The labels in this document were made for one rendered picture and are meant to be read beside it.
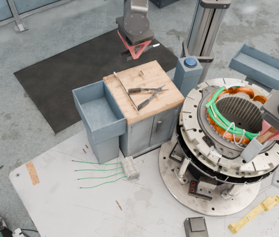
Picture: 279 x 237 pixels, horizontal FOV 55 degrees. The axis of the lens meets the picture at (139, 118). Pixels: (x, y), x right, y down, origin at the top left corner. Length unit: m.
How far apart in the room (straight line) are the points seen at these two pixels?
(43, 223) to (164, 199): 0.41
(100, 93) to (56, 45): 1.82
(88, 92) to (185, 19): 2.29
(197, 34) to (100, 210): 0.76
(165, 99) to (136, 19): 0.32
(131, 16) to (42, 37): 2.26
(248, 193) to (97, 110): 0.61
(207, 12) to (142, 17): 0.53
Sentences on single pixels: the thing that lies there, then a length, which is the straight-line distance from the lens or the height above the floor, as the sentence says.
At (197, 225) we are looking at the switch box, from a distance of 0.93.
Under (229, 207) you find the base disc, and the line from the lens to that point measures 1.02.
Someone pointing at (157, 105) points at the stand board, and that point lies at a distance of 0.82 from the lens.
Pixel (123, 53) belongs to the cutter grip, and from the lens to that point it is 0.79.
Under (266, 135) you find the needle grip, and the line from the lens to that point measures 0.66.
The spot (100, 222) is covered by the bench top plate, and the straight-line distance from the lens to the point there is 0.96.
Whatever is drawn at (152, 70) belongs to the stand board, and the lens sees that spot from 0.92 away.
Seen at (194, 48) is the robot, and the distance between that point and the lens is 1.19.
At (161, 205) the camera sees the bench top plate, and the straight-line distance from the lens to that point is 0.98.
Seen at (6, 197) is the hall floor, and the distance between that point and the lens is 1.95.
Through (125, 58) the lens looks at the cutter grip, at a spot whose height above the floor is 1.19.
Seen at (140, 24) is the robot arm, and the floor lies 1.36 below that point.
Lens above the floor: 1.71
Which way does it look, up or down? 55 degrees down
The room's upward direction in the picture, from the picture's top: 5 degrees clockwise
